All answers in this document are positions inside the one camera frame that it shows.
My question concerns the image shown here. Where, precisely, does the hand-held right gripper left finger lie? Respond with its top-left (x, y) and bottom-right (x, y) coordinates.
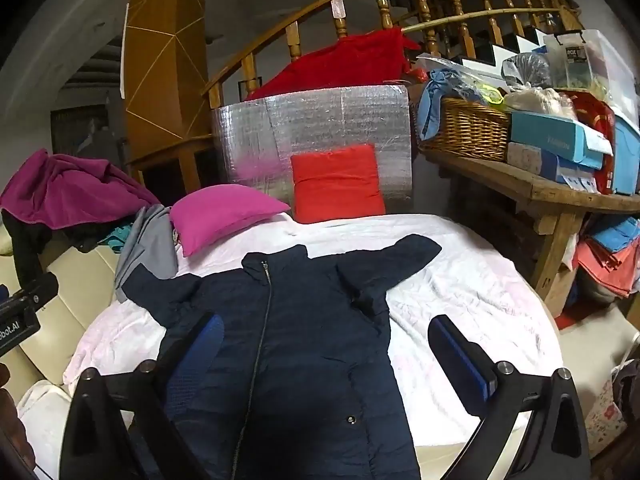
top-left (60, 311), bottom-right (226, 480)

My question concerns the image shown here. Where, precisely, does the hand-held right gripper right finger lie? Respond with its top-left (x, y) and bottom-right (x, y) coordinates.
top-left (428, 315), bottom-right (592, 480)

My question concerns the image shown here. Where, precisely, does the navy blue padded jacket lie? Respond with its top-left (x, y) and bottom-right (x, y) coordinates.
top-left (121, 234), bottom-right (443, 480)

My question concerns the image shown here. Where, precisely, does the cream leather sofa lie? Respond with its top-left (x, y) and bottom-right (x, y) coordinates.
top-left (0, 225), bottom-right (131, 411)

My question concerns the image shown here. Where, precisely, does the black garment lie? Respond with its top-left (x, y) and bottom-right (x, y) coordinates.
top-left (2, 210), bottom-right (101, 286)

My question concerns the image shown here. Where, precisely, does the white bed sheet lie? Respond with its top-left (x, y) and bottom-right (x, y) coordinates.
top-left (62, 212), bottom-right (561, 448)

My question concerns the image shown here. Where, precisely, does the grey garment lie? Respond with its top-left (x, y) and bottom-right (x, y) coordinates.
top-left (114, 205), bottom-right (180, 303)

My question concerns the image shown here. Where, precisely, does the teal cloth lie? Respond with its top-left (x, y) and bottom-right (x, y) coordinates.
top-left (97, 225), bottom-right (133, 253)

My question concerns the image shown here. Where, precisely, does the pink pillow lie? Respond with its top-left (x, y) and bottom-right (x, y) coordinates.
top-left (169, 184), bottom-right (292, 258)

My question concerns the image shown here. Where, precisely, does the magenta cloth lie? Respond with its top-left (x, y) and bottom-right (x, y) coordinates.
top-left (0, 149), bottom-right (161, 231)

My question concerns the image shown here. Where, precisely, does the floral paper bag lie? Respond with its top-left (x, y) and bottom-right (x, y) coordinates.
top-left (582, 377), bottom-right (628, 461)

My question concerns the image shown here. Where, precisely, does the stack of folded cloths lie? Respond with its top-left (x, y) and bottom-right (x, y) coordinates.
top-left (572, 215), bottom-right (640, 306)

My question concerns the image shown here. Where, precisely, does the wooden bench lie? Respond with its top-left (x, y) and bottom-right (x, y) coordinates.
top-left (415, 150), bottom-right (640, 306)

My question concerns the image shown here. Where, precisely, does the blue and white box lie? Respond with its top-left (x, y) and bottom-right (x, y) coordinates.
top-left (506, 141), bottom-right (601, 193)

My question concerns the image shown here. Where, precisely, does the red cushion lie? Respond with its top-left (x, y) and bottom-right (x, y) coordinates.
top-left (290, 143), bottom-right (387, 224)

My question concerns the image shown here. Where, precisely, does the wicker basket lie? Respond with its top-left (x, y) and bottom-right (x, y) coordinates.
top-left (417, 97), bottom-right (512, 163)

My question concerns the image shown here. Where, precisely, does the teal cardboard box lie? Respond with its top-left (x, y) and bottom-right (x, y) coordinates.
top-left (509, 110), bottom-right (616, 171)

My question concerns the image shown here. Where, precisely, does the light blue cloth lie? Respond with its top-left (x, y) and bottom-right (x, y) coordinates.
top-left (416, 67), bottom-right (473, 141)

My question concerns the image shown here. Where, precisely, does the blue plastic bin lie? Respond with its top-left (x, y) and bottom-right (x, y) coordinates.
top-left (612, 115), bottom-right (640, 196)

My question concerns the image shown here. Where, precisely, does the silver foil insulation sheet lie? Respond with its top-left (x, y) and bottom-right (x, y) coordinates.
top-left (210, 85), bottom-right (416, 213)

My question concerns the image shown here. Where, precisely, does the yellow wooden pillar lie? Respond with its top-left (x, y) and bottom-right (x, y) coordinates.
top-left (122, 0), bottom-right (213, 196)

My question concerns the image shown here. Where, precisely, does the cream cloth bundle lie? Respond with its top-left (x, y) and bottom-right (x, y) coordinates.
top-left (505, 87), bottom-right (578, 122)

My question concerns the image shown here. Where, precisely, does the red patterned bag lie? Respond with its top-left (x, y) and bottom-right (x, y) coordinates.
top-left (570, 92), bottom-right (617, 195)

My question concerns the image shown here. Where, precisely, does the grey plastic bag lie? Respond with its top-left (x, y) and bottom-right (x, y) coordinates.
top-left (501, 52), bottom-right (553, 92)

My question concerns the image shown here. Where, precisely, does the dark red blanket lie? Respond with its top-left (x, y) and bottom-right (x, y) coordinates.
top-left (245, 26), bottom-right (421, 101)

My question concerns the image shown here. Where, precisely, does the clear plastic storage box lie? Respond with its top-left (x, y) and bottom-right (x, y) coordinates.
top-left (545, 29), bottom-right (640, 111)

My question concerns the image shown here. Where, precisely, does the wooden stair railing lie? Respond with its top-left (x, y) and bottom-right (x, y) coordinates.
top-left (200, 0), bottom-right (586, 111)

